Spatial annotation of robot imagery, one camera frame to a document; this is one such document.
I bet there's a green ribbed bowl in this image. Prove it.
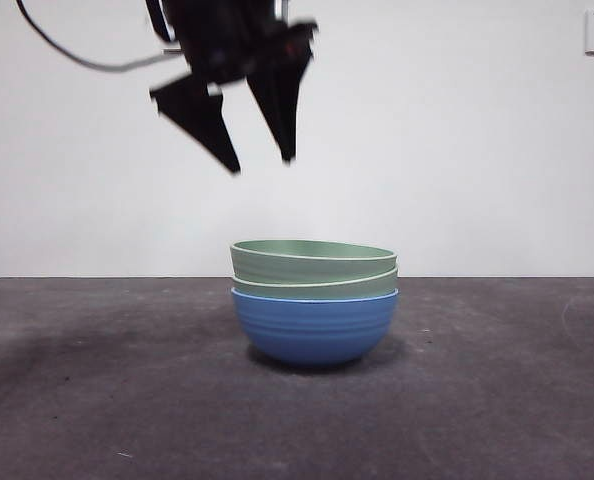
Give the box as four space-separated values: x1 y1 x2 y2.
231 267 400 304
229 238 398 286

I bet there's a blue ribbed bowl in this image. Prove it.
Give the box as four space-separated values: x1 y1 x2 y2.
230 288 400 365

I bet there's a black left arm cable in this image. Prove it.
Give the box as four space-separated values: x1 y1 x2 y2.
15 0 188 72

